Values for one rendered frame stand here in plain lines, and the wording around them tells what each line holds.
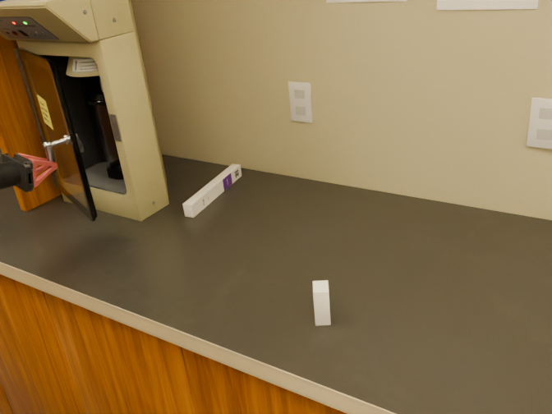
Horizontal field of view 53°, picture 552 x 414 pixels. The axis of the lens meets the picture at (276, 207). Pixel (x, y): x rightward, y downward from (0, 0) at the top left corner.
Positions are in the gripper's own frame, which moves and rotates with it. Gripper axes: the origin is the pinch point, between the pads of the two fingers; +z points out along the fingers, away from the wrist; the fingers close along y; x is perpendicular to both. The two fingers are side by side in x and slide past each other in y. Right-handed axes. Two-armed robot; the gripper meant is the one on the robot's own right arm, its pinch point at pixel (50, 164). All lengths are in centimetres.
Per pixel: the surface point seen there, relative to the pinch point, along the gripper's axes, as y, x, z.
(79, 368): -14, 51, -4
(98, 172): 13.2, 11.1, 22.3
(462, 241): -86, 4, 47
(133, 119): -7.8, -10.2, 18.5
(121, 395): -28, 52, -2
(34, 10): -1.1, -35.4, -1.8
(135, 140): -8.5, -4.8, 18.4
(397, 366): -92, 9, 5
